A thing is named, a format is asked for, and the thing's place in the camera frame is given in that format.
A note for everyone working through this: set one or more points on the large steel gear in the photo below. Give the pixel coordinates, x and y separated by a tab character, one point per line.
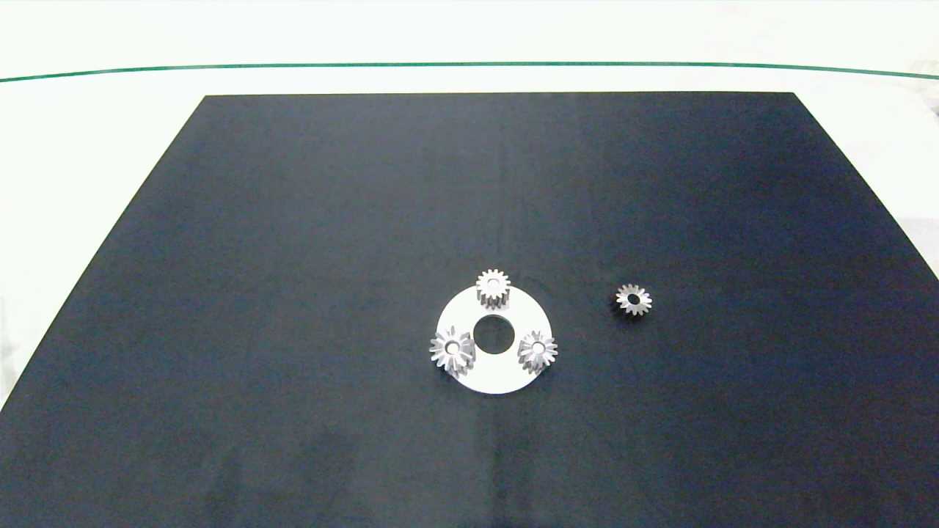
441	350

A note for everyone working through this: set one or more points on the small tall steel gear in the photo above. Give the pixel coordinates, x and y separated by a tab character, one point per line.
483	282

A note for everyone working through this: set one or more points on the round white plate with pins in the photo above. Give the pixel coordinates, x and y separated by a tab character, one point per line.
495	375

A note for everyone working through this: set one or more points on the dark blue work mat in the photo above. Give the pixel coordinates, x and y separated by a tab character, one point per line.
293	220

